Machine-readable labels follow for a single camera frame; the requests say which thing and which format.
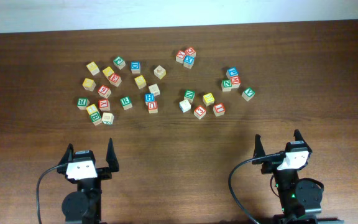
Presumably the green B block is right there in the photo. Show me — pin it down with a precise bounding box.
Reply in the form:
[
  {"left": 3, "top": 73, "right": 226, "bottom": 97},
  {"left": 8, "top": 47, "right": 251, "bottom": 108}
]
[{"left": 89, "top": 112, "right": 102, "bottom": 126}]

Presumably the green V block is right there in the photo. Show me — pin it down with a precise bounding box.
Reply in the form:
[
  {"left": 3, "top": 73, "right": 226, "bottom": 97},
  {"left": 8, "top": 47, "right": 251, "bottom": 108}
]
[{"left": 242, "top": 88, "right": 255, "bottom": 101}]

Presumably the plain wood green block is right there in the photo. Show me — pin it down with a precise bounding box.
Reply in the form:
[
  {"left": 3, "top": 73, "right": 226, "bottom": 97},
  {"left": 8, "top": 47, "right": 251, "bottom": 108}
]
[{"left": 102, "top": 112, "right": 114, "bottom": 125}]

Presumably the yellow block beside E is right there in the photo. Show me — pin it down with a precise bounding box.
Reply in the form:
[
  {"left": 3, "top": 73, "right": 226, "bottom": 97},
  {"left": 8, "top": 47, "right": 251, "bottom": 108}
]
[{"left": 103, "top": 67, "right": 114, "bottom": 78}]

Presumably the blue X block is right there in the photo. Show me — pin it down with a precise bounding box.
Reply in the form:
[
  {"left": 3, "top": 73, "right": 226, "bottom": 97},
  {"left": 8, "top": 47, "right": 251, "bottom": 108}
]
[{"left": 183, "top": 55, "right": 195, "bottom": 69}]

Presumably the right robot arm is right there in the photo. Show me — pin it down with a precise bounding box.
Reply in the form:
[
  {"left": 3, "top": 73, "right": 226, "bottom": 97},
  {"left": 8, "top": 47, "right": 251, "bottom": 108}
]
[{"left": 252, "top": 129, "right": 344, "bottom": 224}]

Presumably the green P block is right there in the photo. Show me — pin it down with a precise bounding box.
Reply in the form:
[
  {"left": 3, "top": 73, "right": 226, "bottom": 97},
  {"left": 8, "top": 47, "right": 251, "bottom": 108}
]
[{"left": 113, "top": 56, "right": 126, "bottom": 70}]

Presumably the red U block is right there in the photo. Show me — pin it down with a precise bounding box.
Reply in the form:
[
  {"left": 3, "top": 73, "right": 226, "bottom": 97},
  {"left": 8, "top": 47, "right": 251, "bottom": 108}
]
[{"left": 147, "top": 101, "right": 158, "bottom": 114}]

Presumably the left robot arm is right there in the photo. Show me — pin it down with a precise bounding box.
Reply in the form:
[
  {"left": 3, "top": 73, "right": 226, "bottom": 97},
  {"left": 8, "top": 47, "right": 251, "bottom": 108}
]
[{"left": 57, "top": 139, "right": 119, "bottom": 224}]

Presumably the red Q block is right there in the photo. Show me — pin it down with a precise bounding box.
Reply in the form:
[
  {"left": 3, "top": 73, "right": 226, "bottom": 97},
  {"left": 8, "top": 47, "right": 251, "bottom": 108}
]
[{"left": 185, "top": 47, "right": 196, "bottom": 58}]

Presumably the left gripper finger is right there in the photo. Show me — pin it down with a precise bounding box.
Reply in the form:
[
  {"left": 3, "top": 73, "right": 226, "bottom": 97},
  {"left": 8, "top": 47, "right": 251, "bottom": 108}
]
[
  {"left": 58, "top": 143, "right": 73, "bottom": 165},
  {"left": 106, "top": 138, "right": 119, "bottom": 172}
]

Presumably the blue D block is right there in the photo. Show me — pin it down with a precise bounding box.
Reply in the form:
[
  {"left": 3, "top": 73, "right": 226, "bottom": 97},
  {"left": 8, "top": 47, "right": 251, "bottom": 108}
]
[{"left": 131, "top": 61, "right": 141, "bottom": 74}]

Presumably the white blue T block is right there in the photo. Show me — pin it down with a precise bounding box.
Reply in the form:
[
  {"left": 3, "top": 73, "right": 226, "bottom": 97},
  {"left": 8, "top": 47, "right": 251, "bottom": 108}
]
[{"left": 179, "top": 100, "right": 191, "bottom": 113}]

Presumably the yellow S block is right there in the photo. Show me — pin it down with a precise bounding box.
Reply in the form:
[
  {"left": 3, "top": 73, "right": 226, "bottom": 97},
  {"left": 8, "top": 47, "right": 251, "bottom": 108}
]
[
  {"left": 134, "top": 75, "right": 147, "bottom": 89},
  {"left": 82, "top": 78, "right": 96, "bottom": 91}
]

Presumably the yellow block upper left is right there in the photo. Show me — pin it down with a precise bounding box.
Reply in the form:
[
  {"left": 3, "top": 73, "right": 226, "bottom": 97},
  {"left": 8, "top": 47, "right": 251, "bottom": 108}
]
[{"left": 86, "top": 62, "right": 100, "bottom": 76}]

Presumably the blue H block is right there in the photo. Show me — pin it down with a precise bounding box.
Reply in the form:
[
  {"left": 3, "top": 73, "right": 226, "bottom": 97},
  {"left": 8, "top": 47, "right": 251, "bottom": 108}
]
[{"left": 144, "top": 93, "right": 155, "bottom": 105}]

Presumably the plain wood yellow block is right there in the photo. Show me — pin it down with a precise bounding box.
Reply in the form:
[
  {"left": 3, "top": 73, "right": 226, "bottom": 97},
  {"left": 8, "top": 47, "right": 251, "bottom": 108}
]
[{"left": 154, "top": 65, "right": 167, "bottom": 80}]

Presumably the green R block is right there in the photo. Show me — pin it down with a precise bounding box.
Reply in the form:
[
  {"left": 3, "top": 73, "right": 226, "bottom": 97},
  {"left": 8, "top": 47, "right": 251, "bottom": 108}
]
[{"left": 120, "top": 96, "right": 132, "bottom": 110}]

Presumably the red M block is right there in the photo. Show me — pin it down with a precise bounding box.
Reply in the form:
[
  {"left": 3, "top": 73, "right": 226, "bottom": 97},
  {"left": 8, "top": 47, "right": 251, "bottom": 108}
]
[{"left": 230, "top": 76, "right": 241, "bottom": 88}]

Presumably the red E block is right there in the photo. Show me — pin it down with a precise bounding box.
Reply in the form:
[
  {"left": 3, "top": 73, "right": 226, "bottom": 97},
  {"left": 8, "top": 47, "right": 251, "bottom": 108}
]
[{"left": 109, "top": 73, "right": 122, "bottom": 87}]

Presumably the red I block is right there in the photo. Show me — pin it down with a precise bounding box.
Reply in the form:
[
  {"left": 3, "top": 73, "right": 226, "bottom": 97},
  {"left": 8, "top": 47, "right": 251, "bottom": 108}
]
[{"left": 213, "top": 103, "right": 226, "bottom": 116}]

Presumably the red 3 block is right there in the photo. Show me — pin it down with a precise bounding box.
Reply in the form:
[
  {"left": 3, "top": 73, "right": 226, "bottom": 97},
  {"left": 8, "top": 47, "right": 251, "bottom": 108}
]
[{"left": 193, "top": 105, "right": 206, "bottom": 119}]

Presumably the green n block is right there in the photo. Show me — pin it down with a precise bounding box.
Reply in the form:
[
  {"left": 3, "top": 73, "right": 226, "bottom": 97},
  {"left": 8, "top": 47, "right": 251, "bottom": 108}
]
[
  {"left": 184, "top": 90, "right": 195, "bottom": 103},
  {"left": 221, "top": 80, "right": 232, "bottom": 92}
]

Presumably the blue P block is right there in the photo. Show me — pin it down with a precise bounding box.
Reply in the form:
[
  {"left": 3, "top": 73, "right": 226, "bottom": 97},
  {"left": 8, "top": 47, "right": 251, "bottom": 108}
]
[{"left": 226, "top": 67, "right": 239, "bottom": 79}]

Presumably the green N block centre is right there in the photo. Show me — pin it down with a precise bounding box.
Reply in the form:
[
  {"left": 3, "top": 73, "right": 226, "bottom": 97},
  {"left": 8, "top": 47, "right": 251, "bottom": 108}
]
[{"left": 184, "top": 90, "right": 195, "bottom": 103}]

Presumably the yellow block above B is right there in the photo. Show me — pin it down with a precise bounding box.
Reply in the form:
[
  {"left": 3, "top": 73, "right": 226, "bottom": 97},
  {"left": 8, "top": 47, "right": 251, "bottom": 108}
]
[{"left": 86, "top": 104, "right": 98, "bottom": 115}]

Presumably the red 6 block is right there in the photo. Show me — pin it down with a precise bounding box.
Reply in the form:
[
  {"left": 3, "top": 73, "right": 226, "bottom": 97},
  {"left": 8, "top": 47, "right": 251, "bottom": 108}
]
[{"left": 98, "top": 85, "right": 111, "bottom": 99}]

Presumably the green N block right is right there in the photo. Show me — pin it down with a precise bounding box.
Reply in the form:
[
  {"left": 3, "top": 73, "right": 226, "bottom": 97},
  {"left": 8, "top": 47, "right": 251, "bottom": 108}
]
[{"left": 221, "top": 80, "right": 232, "bottom": 92}]

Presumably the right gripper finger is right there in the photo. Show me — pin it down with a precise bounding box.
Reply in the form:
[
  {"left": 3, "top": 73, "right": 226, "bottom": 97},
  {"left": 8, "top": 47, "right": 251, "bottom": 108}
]
[
  {"left": 293, "top": 129, "right": 305, "bottom": 144},
  {"left": 253, "top": 134, "right": 265, "bottom": 158}
]

